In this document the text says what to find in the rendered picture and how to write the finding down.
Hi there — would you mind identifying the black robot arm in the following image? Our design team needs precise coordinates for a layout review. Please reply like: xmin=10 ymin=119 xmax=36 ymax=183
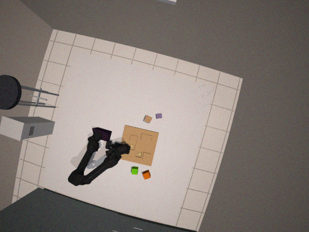
xmin=68 ymin=131 xmax=129 ymax=186

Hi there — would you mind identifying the green block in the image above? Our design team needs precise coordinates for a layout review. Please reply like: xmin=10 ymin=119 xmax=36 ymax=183
xmin=131 ymin=166 xmax=139 ymax=174

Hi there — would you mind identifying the tan puzzle board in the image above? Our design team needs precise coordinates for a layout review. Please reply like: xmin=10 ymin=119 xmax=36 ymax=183
xmin=120 ymin=125 xmax=159 ymax=166

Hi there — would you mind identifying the orange block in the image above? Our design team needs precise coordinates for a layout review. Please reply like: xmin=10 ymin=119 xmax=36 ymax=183
xmin=142 ymin=170 xmax=151 ymax=180

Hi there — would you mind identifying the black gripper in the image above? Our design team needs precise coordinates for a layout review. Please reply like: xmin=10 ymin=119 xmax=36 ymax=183
xmin=105 ymin=141 xmax=130 ymax=154

